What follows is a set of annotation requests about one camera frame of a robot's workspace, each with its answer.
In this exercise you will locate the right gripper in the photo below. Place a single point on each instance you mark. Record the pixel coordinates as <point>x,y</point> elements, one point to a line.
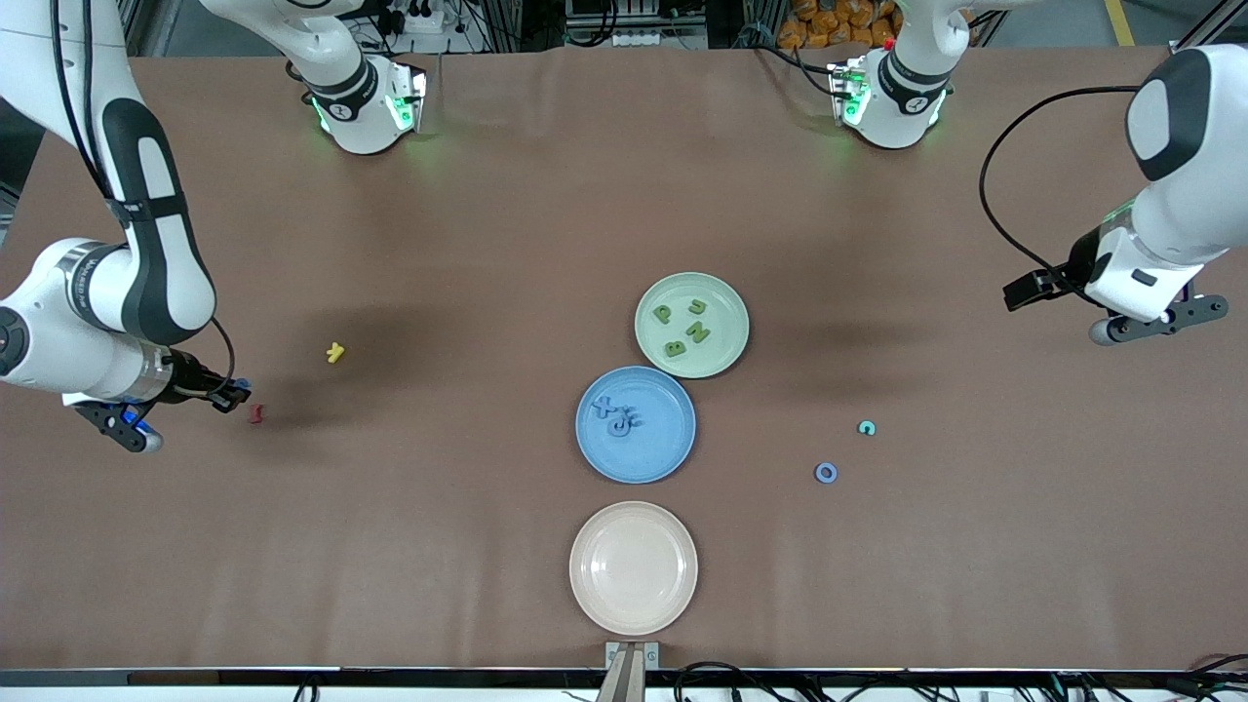
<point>191,378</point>

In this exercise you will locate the brown table cover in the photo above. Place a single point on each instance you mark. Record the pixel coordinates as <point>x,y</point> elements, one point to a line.
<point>975,585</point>

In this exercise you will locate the white power strip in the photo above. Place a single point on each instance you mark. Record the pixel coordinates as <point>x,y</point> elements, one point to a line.
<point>424,18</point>

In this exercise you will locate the aluminium frame profile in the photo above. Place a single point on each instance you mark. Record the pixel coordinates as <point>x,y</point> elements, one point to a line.
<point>1204,19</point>

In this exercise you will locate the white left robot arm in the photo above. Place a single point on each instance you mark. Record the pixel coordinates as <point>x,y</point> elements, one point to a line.
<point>1180,195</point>

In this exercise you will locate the blue foam letter G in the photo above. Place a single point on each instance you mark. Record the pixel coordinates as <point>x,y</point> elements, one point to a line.
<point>616,429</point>

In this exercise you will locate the blue foam letter X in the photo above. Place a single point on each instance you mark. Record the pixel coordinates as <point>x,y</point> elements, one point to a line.
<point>605,403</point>

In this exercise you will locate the black equipment rack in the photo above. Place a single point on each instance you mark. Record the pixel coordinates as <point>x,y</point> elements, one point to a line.
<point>634,24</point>

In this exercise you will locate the light green plate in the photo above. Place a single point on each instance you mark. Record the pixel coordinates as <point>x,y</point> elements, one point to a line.
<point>726,356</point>

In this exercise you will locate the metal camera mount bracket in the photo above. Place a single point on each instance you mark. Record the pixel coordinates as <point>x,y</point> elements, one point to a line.
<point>632,658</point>

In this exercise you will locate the green foam letter N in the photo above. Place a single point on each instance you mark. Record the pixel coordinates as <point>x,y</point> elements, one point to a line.
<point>696,331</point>

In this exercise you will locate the bag of orange fruits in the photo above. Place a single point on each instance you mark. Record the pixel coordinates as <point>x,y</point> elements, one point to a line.
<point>809,24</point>

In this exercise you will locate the yellow foam letter K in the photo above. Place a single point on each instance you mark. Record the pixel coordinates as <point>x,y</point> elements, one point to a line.
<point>335,352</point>

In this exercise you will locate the beige plate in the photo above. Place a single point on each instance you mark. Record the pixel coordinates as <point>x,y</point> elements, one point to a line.
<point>634,570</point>

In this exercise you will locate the blue plate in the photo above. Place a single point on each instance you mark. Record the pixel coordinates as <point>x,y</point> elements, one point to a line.
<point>634,458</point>

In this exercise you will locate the blue foam letter O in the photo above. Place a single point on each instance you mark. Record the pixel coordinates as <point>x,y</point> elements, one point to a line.
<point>817,473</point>

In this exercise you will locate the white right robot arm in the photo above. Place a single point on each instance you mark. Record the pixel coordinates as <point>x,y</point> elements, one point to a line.
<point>58,322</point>

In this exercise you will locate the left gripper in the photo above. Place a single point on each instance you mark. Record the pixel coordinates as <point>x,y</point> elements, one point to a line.
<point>1065,277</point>

